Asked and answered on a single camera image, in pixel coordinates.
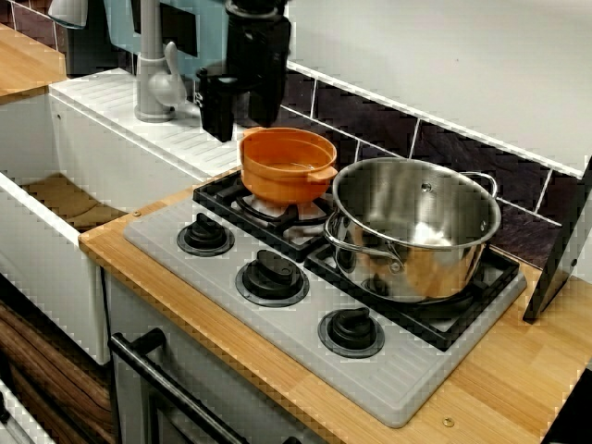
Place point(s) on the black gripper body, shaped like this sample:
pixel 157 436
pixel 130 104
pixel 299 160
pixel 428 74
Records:
pixel 259 51

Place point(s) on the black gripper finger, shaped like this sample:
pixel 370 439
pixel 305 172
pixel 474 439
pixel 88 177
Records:
pixel 217 108
pixel 264 107

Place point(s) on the orange plastic bowl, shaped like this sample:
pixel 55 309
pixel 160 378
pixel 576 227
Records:
pixel 277 180

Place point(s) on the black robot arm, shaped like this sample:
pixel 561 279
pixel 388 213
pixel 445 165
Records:
pixel 256 7

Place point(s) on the teal box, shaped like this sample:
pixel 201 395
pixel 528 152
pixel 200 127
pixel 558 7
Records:
pixel 208 28

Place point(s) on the grey toy faucet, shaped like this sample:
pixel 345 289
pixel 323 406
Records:
pixel 150 83

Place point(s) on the black burner grate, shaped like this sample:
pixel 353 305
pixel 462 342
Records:
pixel 444 337
pixel 205 194

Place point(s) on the dark tile backsplash panel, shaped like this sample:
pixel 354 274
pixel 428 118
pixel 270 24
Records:
pixel 384 134

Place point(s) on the black stove knob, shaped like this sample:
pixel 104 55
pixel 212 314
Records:
pixel 205 236
pixel 351 330
pixel 273 277

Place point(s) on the white toy sink basin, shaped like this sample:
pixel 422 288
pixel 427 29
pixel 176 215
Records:
pixel 46 139

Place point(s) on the clear glass vessel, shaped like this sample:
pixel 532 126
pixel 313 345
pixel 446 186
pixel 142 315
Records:
pixel 69 14

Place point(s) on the brown cardboard sheet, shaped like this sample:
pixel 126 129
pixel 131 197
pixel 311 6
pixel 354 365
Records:
pixel 69 203

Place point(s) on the grey toy stove plate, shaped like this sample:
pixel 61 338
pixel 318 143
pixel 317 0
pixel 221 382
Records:
pixel 296 324

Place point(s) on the stainless steel pot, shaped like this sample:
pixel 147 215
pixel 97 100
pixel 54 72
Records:
pixel 416 273

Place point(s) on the white oven door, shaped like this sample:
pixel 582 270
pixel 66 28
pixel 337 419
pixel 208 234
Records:
pixel 208 370

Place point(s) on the black slanted panel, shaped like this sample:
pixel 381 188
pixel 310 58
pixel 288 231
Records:
pixel 555 268

